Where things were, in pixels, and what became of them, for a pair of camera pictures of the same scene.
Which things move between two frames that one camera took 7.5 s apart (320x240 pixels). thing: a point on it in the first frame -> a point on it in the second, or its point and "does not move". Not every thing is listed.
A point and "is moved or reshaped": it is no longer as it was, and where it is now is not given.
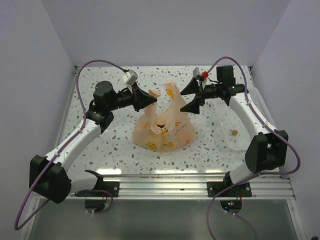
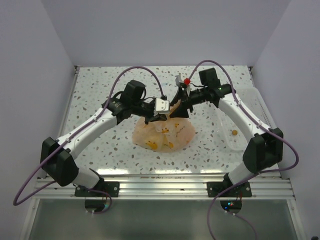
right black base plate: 241,190 does not move
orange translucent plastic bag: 170,128 is moved or reshaped
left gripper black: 139,98 -> 151,118
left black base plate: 112,187 does not move
